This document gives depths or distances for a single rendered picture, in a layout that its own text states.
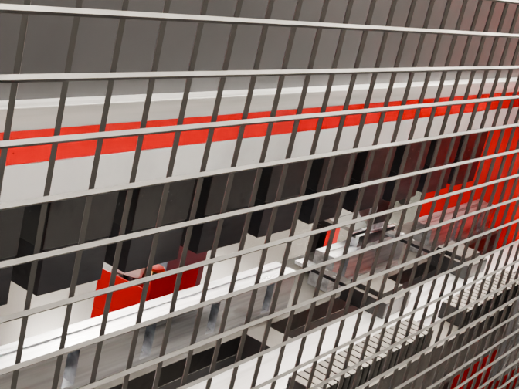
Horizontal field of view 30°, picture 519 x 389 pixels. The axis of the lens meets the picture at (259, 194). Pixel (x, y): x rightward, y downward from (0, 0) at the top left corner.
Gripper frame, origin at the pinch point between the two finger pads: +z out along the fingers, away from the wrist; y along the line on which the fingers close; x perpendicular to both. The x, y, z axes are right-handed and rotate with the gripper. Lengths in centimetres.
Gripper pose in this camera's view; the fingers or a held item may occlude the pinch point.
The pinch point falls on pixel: (127, 293)
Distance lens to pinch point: 243.8
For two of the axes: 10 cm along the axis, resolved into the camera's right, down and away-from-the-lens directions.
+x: -5.0, 1.1, -8.6
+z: -1.3, 9.7, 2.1
